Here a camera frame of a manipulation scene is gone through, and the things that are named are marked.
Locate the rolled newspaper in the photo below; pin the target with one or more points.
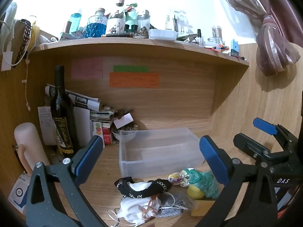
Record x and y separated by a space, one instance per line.
80 99

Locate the green floral fabric bundle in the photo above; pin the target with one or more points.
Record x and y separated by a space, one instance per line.
203 181

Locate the black binoculars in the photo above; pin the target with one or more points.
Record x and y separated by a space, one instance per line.
131 28

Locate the white blank card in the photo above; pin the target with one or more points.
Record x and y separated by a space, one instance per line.
123 121

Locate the clear acrylic organiser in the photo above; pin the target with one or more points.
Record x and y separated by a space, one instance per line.
177 21

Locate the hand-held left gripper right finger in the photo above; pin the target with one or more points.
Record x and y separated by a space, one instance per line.
213 163

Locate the white hanging bag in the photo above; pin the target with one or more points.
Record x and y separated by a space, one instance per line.
8 23

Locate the clear plastic storage box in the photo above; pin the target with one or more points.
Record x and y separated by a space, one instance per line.
158 153

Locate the small box with coloured dots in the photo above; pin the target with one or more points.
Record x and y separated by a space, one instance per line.
97 129

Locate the white label with blue circle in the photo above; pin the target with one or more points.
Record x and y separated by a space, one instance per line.
19 194

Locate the black patterned sock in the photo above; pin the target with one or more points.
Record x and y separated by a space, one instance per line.
142 189

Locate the green sticky note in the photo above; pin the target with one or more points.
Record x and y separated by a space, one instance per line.
131 68

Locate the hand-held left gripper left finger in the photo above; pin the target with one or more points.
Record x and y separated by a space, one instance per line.
88 156

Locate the cluster of pens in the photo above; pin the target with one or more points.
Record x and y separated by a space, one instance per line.
216 48

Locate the brown pen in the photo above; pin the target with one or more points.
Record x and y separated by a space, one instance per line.
118 35

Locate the black dropper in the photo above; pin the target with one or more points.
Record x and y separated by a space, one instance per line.
199 37

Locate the white cloth pouch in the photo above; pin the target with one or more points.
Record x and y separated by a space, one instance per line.
132 209

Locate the dark wine bottle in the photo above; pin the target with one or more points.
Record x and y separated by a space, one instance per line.
62 113

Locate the wooden shelf board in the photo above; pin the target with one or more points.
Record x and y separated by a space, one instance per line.
142 46

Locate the yellow soft ball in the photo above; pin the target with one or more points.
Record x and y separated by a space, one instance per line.
195 192

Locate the blue liquid glass bottle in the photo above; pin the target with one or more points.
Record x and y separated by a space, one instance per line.
95 27

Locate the small bowl of trinkets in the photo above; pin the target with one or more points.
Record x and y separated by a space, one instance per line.
124 133

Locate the white handwritten note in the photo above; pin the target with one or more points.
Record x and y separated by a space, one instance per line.
45 125

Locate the pile of papers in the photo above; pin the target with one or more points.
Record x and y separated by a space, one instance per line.
104 115

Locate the teal plastic bottle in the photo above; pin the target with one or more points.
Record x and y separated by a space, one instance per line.
76 22

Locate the mauve curtain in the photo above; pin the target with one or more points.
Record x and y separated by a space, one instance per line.
272 28

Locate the green pump bottle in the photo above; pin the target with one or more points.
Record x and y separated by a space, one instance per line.
131 16

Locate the white hanging tag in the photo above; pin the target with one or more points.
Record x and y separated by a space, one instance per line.
6 61

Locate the floral fabric scrunchie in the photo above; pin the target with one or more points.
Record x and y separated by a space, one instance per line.
178 179

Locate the clear bottle with white label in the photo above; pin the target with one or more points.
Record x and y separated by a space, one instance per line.
116 20

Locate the small blue box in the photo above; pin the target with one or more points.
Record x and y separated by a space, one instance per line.
234 47

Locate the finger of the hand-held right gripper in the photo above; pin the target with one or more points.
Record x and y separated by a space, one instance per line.
248 146
265 125

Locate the small red box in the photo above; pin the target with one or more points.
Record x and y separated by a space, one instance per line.
107 137

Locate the white paper sheet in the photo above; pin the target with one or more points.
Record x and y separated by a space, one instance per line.
82 127

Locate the pink sticky note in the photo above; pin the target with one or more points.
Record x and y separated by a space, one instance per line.
87 69

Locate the orange sticky note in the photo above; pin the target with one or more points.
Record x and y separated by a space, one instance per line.
133 80

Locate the brown cylinder tube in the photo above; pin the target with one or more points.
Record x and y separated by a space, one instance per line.
67 28

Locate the clear lidded plastic container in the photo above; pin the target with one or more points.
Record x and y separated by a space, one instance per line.
162 34

